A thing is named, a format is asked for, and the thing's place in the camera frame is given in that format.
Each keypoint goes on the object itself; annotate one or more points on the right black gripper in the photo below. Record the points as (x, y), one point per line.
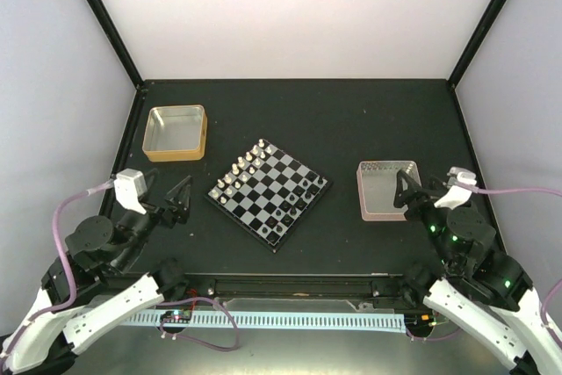
(414, 191)

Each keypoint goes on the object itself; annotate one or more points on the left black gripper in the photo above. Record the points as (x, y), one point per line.
(170, 217)

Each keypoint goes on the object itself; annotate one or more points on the pink metal tin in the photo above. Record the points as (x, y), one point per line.
(376, 183)

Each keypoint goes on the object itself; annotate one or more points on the black white chess board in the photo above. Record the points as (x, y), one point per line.
(242, 201)

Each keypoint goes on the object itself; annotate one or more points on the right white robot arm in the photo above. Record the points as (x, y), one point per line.
(482, 290)

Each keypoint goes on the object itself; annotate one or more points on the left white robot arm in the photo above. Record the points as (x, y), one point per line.
(58, 328)

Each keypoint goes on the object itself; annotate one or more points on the small green circuit board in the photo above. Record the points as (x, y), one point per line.
(177, 316)

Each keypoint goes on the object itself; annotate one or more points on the right small circuit board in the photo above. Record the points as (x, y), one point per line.
(425, 320)

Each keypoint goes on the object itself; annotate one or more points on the gold metal tin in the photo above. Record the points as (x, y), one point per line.
(175, 133)

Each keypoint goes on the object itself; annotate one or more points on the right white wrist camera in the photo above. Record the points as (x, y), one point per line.
(459, 188)

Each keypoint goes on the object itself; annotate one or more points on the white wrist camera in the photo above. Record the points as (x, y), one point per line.
(129, 186)
(459, 188)

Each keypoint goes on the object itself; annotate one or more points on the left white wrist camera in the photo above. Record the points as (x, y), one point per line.
(129, 186)

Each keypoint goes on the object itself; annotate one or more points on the black front rail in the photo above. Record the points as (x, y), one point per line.
(382, 290)

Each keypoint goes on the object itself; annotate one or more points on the light blue cable duct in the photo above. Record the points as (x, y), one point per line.
(389, 323)

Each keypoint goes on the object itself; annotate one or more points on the left black frame post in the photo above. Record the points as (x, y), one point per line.
(111, 32)

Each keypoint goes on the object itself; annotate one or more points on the black frame post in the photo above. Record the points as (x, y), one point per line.
(111, 32)
(483, 27)

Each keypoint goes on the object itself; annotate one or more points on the right black frame post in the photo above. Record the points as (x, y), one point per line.
(483, 27)

